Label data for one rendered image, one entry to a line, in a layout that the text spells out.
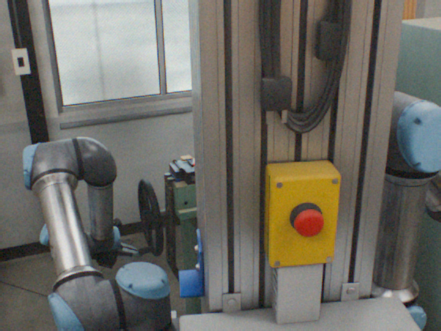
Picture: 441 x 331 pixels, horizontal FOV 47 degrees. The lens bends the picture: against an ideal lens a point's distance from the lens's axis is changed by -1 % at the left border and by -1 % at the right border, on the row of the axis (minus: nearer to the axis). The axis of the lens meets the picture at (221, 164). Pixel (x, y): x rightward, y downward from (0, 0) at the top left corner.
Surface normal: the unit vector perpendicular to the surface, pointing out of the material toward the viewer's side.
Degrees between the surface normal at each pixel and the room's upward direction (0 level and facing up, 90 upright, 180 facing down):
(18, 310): 0
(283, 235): 90
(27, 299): 0
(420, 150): 82
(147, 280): 7
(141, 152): 90
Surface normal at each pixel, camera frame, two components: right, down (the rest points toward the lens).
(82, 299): 0.19, -0.60
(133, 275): 0.10, -0.94
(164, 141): 0.36, 0.36
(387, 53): 0.11, 0.39
